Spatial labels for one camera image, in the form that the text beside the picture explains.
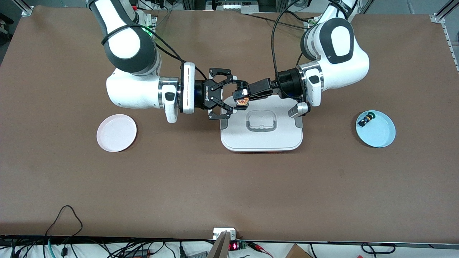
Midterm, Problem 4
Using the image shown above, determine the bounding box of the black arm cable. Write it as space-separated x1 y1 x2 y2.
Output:
271 0 345 94
101 22 209 81

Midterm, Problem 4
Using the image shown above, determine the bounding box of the brown cardboard piece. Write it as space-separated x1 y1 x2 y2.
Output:
285 244 313 258

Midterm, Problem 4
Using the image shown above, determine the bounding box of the white power strip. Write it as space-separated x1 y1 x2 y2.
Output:
222 1 252 10

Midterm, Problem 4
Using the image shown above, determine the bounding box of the orange black switch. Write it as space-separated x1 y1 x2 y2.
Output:
234 81 250 107

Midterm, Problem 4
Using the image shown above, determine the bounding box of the green blue switch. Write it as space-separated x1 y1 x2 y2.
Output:
359 112 376 128

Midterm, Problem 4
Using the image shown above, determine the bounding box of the white camera bracket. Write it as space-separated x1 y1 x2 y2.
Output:
213 228 237 240

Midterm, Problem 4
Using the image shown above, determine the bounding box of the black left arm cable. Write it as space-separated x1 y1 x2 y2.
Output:
271 0 345 94

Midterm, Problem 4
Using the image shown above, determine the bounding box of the aluminium frame profile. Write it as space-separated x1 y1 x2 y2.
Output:
430 0 459 24
20 0 35 17

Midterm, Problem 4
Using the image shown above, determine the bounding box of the light blue round plate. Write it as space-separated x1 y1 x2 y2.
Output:
355 110 396 148

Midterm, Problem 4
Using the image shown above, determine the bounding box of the aluminium camera bar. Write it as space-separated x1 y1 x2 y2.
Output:
207 231 231 258

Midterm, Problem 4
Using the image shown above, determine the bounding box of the black coiled cable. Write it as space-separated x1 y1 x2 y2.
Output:
361 243 397 254

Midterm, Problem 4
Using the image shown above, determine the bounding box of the black looped cable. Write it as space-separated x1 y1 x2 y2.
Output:
45 205 84 239

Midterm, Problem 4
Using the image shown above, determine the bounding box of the pale pink round plate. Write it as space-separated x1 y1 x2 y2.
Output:
96 114 137 153

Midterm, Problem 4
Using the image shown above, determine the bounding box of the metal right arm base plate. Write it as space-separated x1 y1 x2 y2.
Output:
142 10 158 36

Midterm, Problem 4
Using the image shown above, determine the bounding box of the perforated metal rail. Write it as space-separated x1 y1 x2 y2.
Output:
443 21 459 73

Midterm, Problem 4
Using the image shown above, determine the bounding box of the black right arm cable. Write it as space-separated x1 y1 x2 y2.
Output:
101 22 209 81

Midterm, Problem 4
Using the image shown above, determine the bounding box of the black cable on table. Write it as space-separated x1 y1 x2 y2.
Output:
247 10 309 30

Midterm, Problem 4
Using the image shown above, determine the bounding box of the red clip lead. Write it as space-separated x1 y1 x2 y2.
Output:
247 242 274 258

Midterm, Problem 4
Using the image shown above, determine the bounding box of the white lidded box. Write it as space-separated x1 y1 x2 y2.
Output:
220 95 304 154

